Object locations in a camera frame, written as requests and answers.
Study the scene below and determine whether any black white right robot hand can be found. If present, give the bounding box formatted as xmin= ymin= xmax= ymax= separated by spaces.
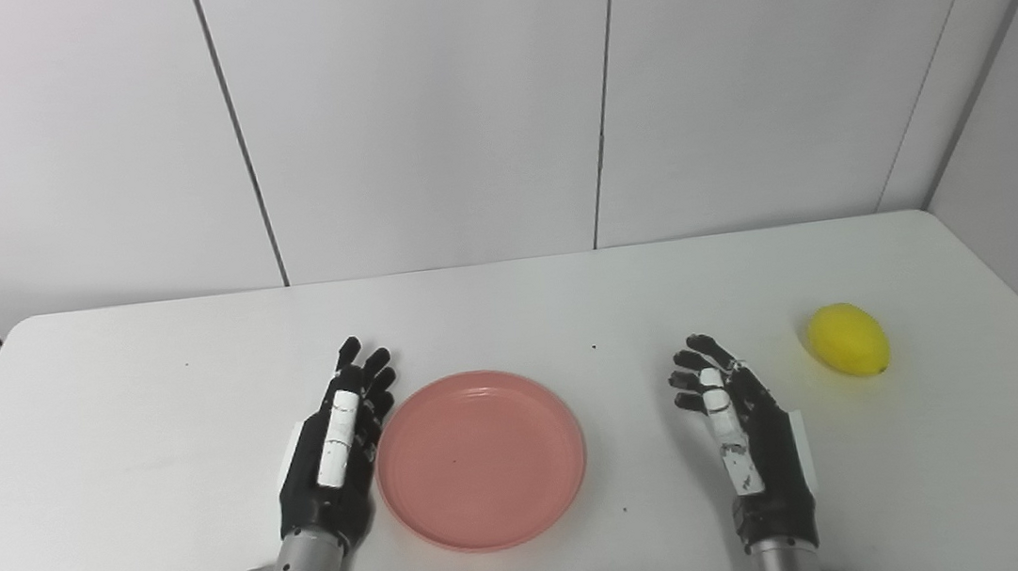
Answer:
xmin=663 ymin=323 xmax=824 ymax=561

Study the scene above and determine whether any yellow lemon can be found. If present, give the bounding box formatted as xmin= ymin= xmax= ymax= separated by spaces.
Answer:
xmin=803 ymin=298 xmax=894 ymax=383

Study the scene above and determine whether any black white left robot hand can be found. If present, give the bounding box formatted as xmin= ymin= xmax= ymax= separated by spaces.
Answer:
xmin=262 ymin=333 xmax=415 ymax=556

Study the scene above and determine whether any pink round plate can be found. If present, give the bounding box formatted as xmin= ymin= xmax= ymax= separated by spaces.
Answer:
xmin=367 ymin=360 xmax=596 ymax=563

